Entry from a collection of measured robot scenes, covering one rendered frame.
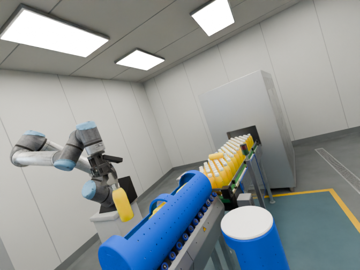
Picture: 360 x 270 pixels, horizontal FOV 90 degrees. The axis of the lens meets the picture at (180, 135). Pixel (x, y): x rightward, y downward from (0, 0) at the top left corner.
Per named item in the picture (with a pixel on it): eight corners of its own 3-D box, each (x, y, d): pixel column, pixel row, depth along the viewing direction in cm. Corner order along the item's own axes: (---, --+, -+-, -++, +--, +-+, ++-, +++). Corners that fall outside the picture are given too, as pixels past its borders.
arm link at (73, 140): (62, 145, 98) (69, 141, 89) (73, 127, 103) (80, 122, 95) (79, 152, 103) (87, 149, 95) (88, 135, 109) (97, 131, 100)
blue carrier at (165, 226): (108, 289, 94) (90, 240, 91) (187, 199, 166) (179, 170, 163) (147, 308, 78) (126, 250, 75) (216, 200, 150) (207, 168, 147)
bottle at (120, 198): (134, 212, 102) (122, 182, 101) (134, 218, 95) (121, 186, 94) (122, 218, 101) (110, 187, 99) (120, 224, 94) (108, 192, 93)
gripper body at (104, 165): (94, 179, 92) (84, 157, 91) (107, 171, 99) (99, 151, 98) (102, 177, 88) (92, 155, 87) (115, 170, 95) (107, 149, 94)
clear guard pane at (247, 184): (255, 229, 171) (239, 182, 167) (265, 188, 235) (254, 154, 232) (255, 229, 170) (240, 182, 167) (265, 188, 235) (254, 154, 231)
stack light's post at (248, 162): (278, 262, 180) (245, 160, 172) (278, 259, 183) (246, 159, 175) (282, 263, 178) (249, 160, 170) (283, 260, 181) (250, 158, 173)
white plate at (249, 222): (253, 200, 114) (253, 202, 114) (214, 217, 110) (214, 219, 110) (285, 222, 86) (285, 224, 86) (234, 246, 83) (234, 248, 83)
